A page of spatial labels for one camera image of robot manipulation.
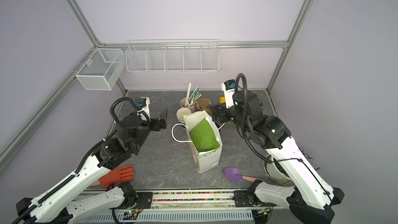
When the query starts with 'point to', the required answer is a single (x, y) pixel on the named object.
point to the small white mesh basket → (101, 70)
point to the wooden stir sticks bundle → (195, 95)
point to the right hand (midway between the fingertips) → (219, 104)
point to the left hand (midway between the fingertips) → (157, 111)
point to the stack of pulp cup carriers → (203, 104)
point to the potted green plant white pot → (274, 170)
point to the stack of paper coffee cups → (181, 112)
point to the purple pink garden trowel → (234, 174)
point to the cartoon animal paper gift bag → (208, 159)
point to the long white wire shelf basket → (173, 56)
